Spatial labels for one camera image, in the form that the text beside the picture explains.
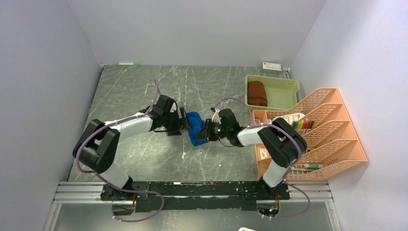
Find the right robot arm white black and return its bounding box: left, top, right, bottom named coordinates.
left=194, top=109, right=307, bottom=199

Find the orange file organizer rack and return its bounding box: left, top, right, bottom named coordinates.
left=267, top=88, right=368, bottom=181

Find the blue towel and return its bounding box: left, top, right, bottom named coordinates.
left=186, top=112, right=208, bottom=146

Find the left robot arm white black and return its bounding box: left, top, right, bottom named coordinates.
left=73, top=95, right=192, bottom=200

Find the brown towel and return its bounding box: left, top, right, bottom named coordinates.
left=247, top=81, right=268, bottom=107

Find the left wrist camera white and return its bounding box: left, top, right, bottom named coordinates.
left=169, top=102, right=178, bottom=113

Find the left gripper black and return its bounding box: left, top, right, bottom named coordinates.
left=163, top=106, right=193, bottom=136

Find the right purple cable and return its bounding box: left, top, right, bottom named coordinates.
left=212, top=97, right=311, bottom=220

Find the green plastic basket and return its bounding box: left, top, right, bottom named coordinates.
left=244, top=75, right=300, bottom=110

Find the coloured marker set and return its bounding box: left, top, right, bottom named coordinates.
left=292, top=120, right=314, bottom=129

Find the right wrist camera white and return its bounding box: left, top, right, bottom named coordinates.
left=211, top=107, right=221, bottom=124

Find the white green marker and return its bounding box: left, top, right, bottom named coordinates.
left=118, top=62, right=139, bottom=66

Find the white red box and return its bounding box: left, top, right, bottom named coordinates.
left=262, top=62, right=282, bottom=72

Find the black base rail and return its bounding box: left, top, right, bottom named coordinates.
left=100, top=181, right=290, bottom=212

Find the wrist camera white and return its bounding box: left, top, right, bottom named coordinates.
left=211, top=107, right=221, bottom=124
left=169, top=102, right=178, bottom=113

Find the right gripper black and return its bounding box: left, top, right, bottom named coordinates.
left=195, top=119, right=230, bottom=142

